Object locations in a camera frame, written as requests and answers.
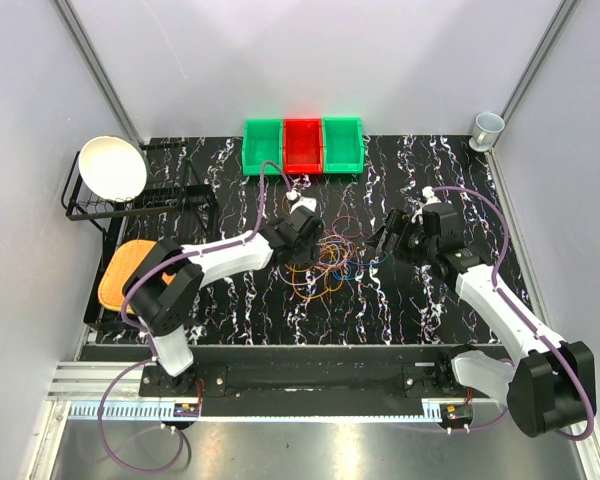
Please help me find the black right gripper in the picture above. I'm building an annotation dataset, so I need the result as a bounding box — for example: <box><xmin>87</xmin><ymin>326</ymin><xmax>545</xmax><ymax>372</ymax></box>
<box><xmin>364</xmin><ymin>209</ymin><xmax>437</xmax><ymax>269</ymax></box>

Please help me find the yellow cable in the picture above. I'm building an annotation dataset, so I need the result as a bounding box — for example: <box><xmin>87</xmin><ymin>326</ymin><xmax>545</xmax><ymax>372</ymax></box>
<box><xmin>299</xmin><ymin>249</ymin><xmax>346</xmax><ymax>302</ymax></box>

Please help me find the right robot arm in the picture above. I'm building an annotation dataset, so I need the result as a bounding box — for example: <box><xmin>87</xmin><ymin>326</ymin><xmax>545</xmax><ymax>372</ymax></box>
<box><xmin>366</xmin><ymin>203</ymin><xmax>596</xmax><ymax>437</ymax></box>

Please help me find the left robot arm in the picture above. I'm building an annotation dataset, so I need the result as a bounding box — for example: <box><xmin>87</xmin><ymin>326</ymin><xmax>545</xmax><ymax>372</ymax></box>
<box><xmin>121</xmin><ymin>205</ymin><xmax>324</xmax><ymax>396</ymax></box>

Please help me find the right green plastic bin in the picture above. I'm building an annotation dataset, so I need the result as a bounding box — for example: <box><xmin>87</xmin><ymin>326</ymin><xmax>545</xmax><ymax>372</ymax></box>
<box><xmin>322</xmin><ymin>117</ymin><xmax>365</xmax><ymax>174</ymax></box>

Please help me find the green plastic bin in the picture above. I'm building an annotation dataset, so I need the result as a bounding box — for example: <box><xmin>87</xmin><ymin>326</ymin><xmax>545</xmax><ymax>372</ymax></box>
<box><xmin>322</xmin><ymin>117</ymin><xmax>365</xmax><ymax>174</ymax></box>
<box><xmin>241</xmin><ymin>119</ymin><xmax>283</xmax><ymax>176</ymax></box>

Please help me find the red plastic bin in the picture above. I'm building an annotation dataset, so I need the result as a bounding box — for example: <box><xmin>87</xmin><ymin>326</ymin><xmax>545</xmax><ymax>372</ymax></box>
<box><xmin>283</xmin><ymin>118</ymin><xmax>323</xmax><ymax>175</ymax></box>

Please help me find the left green plastic bin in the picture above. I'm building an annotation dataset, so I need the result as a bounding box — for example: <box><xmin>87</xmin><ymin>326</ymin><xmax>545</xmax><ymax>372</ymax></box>
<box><xmin>241</xmin><ymin>119</ymin><xmax>283</xmax><ymax>176</ymax></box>

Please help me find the white mug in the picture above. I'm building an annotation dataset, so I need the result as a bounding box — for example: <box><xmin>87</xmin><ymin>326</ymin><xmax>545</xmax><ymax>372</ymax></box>
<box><xmin>469</xmin><ymin>112</ymin><xmax>505</xmax><ymax>152</ymax></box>

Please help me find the white bowl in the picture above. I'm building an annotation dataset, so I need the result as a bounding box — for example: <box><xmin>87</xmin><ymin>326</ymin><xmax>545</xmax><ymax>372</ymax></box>
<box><xmin>78</xmin><ymin>136</ymin><xmax>148</xmax><ymax>202</ymax></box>

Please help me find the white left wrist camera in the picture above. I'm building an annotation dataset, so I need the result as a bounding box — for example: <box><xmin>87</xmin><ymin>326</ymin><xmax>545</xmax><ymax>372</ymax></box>
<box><xmin>285</xmin><ymin>190</ymin><xmax>317</xmax><ymax>213</ymax></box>

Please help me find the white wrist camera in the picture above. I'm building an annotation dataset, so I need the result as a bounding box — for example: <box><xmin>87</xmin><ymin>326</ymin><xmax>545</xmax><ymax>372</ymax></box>
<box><xmin>413</xmin><ymin>186</ymin><xmax>441</xmax><ymax>222</ymax></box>
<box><xmin>285</xmin><ymin>190</ymin><xmax>317</xmax><ymax>213</ymax></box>

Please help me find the orange cable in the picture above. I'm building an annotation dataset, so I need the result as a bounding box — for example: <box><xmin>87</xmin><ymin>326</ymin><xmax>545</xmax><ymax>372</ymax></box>
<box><xmin>279</xmin><ymin>192</ymin><xmax>341</xmax><ymax>296</ymax></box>

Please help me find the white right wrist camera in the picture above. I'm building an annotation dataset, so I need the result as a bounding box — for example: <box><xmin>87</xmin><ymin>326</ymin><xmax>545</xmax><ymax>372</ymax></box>
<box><xmin>413</xmin><ymin>186</ymin><xmax>441</xmax><ymax>222</ymax></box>

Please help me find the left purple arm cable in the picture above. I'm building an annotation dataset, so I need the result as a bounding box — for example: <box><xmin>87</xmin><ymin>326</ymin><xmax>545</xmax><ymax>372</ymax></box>
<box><xmin>97</xmin><ymin>160</ymin><xmax>304</xmax><ymax>474</ymax></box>

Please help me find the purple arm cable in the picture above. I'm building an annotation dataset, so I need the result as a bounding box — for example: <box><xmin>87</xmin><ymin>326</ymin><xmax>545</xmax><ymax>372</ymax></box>
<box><xmin>97</xmin><ymin>160</ymin><xmax>304</xmax><ymax>474</ymax></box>
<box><xmin>394</xmin><ymin>185</ymin><xmax>597</xmax><ymax>441</ymax></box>

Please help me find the black wire dish rack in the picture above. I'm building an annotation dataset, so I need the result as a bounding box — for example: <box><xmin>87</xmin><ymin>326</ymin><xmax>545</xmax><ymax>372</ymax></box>
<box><xmin>60</xmin><ymin>137</ymin><xmax>220</xmax><ymax>332</ymax></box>

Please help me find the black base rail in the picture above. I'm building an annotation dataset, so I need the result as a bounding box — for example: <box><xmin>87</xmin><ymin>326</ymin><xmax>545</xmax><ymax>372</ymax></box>
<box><xmin>139</xmin><ymin>345</ymin><xmax>481</xmax><ymax>421</ymax></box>

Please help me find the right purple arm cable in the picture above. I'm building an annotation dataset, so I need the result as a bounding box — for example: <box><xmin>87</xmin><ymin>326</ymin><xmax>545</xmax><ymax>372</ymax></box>
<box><xmin>394</xmin><ymin>185</ymin><xmax>597</xmax><ymax>441</ymax></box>

